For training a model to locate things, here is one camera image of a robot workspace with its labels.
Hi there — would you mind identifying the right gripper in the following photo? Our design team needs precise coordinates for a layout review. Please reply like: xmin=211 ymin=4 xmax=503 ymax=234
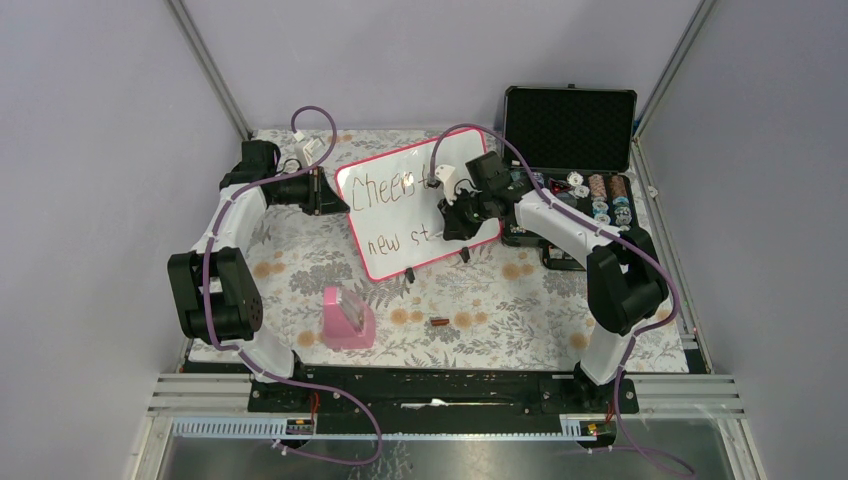
xmin=439 ymin=186 xmax=492 ymax=242

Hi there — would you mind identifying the pink framed whiteboard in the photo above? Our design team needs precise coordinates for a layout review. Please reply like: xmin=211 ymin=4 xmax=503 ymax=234
xmin=335 ymin=139 xmax=502 ymax=281

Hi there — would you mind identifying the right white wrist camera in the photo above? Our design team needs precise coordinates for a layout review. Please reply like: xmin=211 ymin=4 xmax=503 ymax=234
xmin=427 ymin=164 xmax=460 ymax=205

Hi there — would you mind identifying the pink eraser holder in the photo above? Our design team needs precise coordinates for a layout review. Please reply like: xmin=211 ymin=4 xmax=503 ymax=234
xmin=322 ymin=286 xmax=376 ymax=351

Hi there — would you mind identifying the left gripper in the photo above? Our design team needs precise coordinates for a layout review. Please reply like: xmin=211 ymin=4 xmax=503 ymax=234
xmin=271 ymin=164 xmax=350 ymax=215

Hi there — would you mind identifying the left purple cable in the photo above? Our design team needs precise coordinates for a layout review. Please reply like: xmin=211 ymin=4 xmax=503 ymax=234
xmin=201 ymin=105 xmax=386 ymax=466

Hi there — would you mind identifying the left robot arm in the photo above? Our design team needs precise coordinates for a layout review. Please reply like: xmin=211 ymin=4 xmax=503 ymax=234
xmin=167 ymin=140 xmax=350 ymax=411

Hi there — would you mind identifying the white slotted cable duct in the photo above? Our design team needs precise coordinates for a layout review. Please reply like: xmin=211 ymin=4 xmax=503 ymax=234
xmin=171 ymin=417 xmax=599 ymax=442

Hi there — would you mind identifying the floral tablecloth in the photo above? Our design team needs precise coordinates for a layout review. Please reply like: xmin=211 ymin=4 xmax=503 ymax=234
xmin=187 ymin=128 xmax=690 ymax=374

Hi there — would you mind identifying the black poker chip case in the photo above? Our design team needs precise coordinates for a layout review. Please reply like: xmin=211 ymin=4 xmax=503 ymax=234
xmin=503 ymin=85 xmax=639 ymax=230

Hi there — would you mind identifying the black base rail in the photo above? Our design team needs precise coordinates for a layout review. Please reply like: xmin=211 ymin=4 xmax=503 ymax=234
xmin=248 ymin=365 xmax=639 ymax=433

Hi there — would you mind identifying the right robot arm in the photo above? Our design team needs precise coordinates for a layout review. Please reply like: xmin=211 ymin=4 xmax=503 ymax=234
xmin=428 ymin=152 xmax=669 ymax=412

